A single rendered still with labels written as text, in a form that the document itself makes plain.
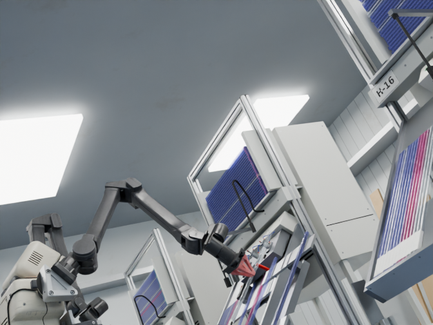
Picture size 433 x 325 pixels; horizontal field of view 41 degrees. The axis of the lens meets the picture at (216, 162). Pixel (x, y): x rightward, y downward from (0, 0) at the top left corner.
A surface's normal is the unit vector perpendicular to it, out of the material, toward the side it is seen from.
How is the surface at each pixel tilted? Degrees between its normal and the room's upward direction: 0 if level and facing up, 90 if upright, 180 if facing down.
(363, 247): 90
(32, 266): 90
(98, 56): 180
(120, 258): 90
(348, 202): 90
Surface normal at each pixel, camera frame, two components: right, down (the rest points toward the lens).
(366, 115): -0.84, 0.12
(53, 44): 0.37, 0.84
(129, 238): 0.38, -0.54
